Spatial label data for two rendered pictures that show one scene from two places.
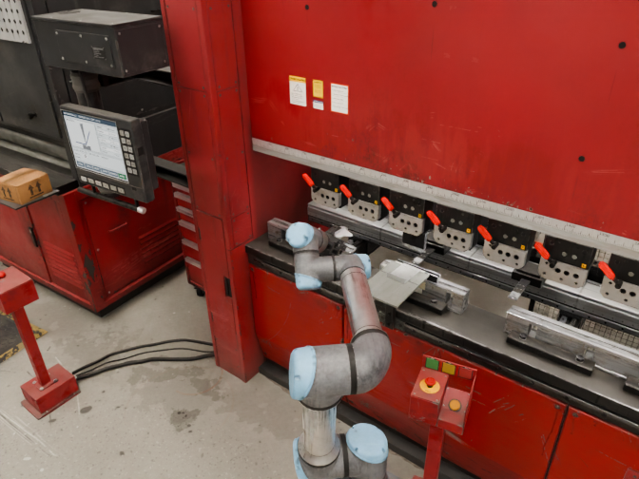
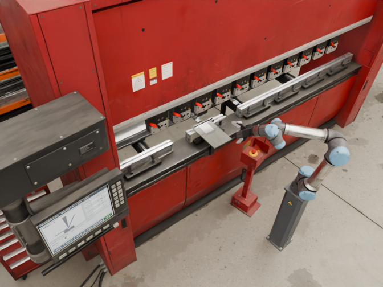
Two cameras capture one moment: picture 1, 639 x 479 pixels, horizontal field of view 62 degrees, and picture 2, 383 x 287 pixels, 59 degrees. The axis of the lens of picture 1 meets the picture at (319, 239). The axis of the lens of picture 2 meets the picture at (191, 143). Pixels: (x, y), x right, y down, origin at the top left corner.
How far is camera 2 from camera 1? 231 cm
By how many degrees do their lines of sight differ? 60
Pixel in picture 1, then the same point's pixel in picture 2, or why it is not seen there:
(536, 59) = (253, 9)
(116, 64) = (104, 143)
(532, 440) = not seen: hidden behind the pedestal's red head
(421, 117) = (210, 56)
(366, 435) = (307, 169)
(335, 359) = (344, 142)
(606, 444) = not seen: hidden behind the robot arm
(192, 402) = not seen: outside the picture
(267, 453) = (193, 257)
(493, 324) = (234, 118)
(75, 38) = (56, 155)
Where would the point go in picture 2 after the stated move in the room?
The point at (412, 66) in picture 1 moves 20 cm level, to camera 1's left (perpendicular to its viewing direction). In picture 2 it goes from (206, 35) to (198, 49)
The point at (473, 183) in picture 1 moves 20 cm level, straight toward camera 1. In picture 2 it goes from (231, 70) to (255, 79)
